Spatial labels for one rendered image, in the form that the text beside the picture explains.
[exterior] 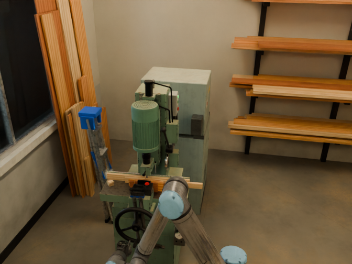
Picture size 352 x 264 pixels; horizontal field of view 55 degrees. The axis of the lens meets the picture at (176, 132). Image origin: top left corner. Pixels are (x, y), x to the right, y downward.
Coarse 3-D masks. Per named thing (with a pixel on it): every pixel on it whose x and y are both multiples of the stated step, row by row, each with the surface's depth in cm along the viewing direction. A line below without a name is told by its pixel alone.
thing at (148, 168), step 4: (152, 160) 237; (144, 164) 231; (148, 164) 231; (152, 164) 237; (140, 168) 229; (144, 168) 229; (148, 168) 229; (152, 168) 238; (140, 172) 231; (148, 172) 230
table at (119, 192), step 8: (120, 184) 239; (128, 184) 239; (104, 192) 230; (112, 192) 230; (120, 192) 230; (128, 192) 231; (160, 192) 231; (104, 200) 231; (112, 200) 230; (120, 200) 229; (128, 200) 228; (152, 208) 220
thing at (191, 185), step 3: (126, 177) 240; (129, 177) 240; (132, 177) 240; (126, 180) 240; (162, 180) 237; (165, 180) 237; (189, 183) 234; (192, 183) 234; (195, 183) 234; (198, 183) 234; (201, 183) 234; (189, 186) 236; (192, 186) 235; (195, 186) 235; (198, 186) 235; (201, 186) 234
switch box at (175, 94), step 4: (172, 92) 243; (176, 92) 243; (168, 96) 238; (172, 96) 238; (176, 96) 238; (168, 100) 240; (172, 100) 239; (176, 100) 239; (168, 104) 241; (172, 104) 241; (176, 104) 240; (168, 108) 242; (176, 108) 242; (168, 112) 244; (176, 112) 243
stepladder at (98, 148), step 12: (84, 108) 298; (96, 108) 298; (84, 120) 291; (96, 120) 305; (96, 132) 297; (96, 144) 302; (96, 156) 303; (96, 168) 310; (108, 168) 326; (108, 204) 324; (108, 216) 338
